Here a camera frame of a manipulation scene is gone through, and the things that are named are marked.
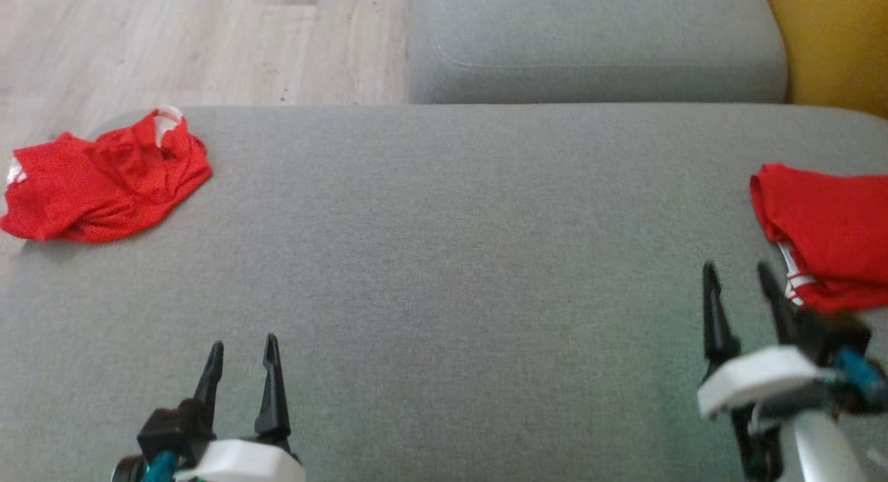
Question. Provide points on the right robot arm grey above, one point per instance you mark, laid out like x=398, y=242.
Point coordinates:
x=825, y=447

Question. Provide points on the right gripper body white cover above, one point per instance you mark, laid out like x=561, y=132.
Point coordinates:
x=756, y=374

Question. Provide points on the grey stitched sofa seat cushion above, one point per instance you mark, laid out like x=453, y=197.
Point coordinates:
x=590, y=31

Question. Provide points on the large yellow sofa back cushion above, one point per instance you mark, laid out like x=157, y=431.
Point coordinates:
x=832, y=38

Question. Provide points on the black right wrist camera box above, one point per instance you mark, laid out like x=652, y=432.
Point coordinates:
x=829, y=336

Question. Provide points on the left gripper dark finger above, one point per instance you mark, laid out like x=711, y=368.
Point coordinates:
x=272, y=406
x=209, y=392

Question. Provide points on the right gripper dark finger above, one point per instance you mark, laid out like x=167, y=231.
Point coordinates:
x=718, y=329
x=780, y=315

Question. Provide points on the blue left camera connector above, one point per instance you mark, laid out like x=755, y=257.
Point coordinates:
x=159, y=468

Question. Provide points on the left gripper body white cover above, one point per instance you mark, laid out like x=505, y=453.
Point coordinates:
x=243, y=461

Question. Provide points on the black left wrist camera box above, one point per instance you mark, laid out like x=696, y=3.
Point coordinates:
x=170, y=430

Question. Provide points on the red white basketball jersey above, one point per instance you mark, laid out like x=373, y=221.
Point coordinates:
x=832, y=225

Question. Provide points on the large grey sofa seat cushion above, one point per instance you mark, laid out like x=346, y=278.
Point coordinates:
x=451, y=274

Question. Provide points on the blue right camera connector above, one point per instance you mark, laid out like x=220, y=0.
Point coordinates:
x=860, y=371

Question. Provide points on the red mesh shorts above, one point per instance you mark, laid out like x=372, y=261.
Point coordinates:
x=104, y=184

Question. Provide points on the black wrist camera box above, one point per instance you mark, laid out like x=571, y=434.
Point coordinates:
x=170, y=430
x=829, y=336

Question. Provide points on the blue camera connector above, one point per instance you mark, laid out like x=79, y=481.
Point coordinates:
x=860, y=371
x=159, y=468

